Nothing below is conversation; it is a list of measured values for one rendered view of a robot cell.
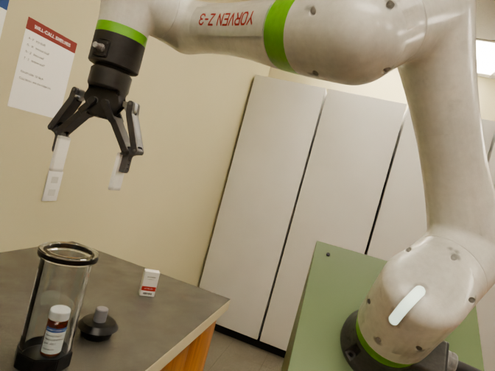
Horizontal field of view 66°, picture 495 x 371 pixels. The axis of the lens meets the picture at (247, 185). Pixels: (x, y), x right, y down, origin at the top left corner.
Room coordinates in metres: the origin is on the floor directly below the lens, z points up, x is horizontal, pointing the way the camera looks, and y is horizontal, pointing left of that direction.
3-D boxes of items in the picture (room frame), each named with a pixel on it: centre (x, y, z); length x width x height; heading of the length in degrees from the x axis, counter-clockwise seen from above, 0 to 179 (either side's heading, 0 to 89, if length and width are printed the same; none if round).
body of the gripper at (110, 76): (0.72, 0.30, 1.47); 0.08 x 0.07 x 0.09; 75
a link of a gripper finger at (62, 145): (0.74, 0.37, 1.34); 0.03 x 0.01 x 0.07; 165
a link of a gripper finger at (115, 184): (0.71, 0.24, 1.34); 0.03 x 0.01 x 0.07; 165
